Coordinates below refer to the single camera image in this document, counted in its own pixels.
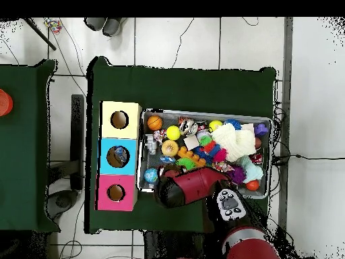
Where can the crushed clear plastic bottle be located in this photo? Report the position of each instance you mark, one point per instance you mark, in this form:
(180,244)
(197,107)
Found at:
(120,155)
(167,159)

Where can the green spiky rubber ball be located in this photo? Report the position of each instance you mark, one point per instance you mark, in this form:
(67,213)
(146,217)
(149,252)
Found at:
(186,163)

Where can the cream waffle cloth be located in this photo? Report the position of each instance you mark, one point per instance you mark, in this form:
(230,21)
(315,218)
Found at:
(234,141)

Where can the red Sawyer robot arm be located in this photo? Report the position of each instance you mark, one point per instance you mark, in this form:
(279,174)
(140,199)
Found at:
(194,186)

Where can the wooden box with three holes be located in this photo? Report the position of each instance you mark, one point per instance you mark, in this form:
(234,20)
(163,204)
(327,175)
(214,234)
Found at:
(129,167)

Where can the opened silver drink can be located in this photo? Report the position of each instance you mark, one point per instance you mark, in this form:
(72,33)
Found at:
(188,126)

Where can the orange toy basketball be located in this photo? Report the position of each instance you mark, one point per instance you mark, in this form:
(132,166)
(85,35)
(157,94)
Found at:
(154,123)

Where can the white baseball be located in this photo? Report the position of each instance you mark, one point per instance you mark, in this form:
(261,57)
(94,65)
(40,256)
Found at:
(202,133)

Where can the blue spiky ball with eyes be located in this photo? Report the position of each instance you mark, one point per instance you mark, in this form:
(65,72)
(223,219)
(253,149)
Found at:
(233,123)

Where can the purple spiky rubber ball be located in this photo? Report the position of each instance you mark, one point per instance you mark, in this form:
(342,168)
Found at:
(237,174)

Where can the plain wooden block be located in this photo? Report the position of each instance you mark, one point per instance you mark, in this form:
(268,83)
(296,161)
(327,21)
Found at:
(249,126)

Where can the mint knitted cloth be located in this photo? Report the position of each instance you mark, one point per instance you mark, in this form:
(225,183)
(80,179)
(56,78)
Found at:
(252,168)

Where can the brown toy football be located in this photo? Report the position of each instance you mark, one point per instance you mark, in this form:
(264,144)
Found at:
(258,143)

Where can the black upright panel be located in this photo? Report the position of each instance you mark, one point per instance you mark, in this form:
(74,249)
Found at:
(77,135)

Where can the person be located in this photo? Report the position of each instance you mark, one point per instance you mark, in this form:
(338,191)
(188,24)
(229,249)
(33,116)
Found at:
(102,25)

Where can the side table with green cloth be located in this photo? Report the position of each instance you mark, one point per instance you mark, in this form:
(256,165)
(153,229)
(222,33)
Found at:
(24,121)

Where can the bag of colourful beads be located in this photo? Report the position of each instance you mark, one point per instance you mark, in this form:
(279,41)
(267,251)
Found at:
(55,27)

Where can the black rod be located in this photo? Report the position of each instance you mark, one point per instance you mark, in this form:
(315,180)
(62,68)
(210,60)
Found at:
(40,34)

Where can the orange ridged cup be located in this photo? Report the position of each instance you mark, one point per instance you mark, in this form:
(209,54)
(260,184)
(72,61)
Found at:
(5,102)

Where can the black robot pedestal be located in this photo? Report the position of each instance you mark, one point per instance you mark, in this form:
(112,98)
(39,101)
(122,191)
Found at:
(172,245)

